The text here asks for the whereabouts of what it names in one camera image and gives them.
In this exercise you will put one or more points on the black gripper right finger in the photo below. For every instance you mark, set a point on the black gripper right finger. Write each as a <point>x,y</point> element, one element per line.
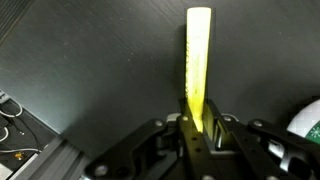
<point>267,152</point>

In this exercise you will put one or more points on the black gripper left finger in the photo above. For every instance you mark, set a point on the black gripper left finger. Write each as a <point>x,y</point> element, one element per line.
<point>152,151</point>

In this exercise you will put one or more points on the white mug with green band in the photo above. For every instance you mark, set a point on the white mug with green band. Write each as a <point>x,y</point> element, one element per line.
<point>306,123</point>

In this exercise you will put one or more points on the yellow marker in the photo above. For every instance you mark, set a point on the yellow marker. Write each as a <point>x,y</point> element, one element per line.
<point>197,45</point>

